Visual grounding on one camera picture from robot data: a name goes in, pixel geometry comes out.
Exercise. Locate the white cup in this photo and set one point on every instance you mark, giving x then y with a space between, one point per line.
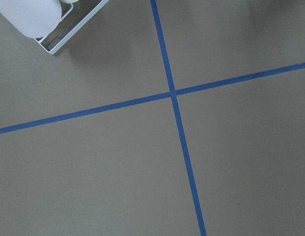
32 18

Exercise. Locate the white wire cup rack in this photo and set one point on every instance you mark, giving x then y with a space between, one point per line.
74 16

